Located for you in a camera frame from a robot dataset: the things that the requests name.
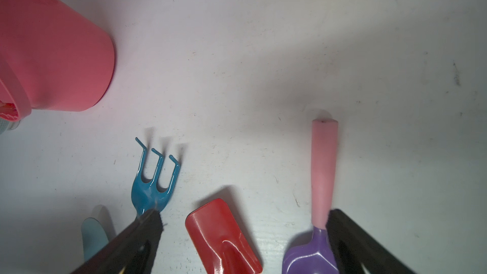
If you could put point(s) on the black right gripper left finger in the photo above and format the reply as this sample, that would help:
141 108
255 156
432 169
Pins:
132 251

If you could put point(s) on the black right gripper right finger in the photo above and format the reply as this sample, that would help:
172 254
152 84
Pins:
355 251

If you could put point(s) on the purple rake pink handle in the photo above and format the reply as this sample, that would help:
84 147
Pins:
316 256

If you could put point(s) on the light blue trowel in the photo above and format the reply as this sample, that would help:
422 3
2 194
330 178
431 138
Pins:
94 237

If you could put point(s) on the blue hand fork yellow handle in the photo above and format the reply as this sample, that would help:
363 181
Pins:
145 195

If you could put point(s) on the pink plastic bucket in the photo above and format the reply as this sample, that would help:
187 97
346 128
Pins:
52 58

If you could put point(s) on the red shovel wooden handle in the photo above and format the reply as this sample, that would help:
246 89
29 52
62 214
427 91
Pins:
219 241

